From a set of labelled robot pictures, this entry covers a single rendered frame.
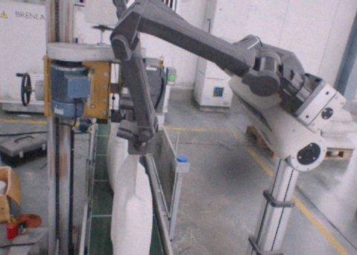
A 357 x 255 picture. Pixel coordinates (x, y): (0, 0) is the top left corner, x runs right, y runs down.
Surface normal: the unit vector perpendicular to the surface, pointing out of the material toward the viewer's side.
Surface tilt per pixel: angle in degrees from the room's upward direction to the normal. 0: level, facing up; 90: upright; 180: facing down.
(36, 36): 90
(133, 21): 121
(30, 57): 90
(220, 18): 90
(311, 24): 90
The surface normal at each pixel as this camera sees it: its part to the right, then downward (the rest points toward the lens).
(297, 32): 0.21, 0.37
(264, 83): -0.19, 0.76
